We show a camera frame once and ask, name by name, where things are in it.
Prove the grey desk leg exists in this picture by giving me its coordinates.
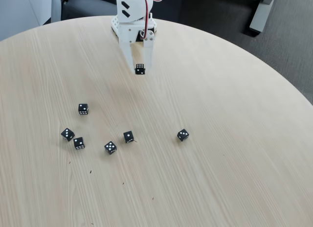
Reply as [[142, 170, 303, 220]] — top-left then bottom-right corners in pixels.
[[249, 0, 277, 37]]

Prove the black dice three pips up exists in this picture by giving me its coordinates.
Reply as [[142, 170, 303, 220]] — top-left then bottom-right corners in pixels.
[[177, 128, 190, 142], [60, 128, 75, 142]]

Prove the black chair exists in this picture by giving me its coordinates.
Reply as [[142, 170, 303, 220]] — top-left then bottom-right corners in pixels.
[[61, 0, 118, 21]]

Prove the red and black cable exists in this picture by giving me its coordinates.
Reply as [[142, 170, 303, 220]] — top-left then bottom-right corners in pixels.
[[126, 0, 165, 39]]

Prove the black dice six pips up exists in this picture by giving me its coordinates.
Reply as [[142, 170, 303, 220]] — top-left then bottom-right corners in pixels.
[[134, 63, 147, 76]]

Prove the black dice one pip up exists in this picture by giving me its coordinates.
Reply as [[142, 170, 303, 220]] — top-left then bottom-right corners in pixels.
[[123, 131, 134, 144]]

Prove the white cabinet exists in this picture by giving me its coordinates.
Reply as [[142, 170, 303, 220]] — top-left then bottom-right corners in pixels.
[[0, 0, 62, 41]]

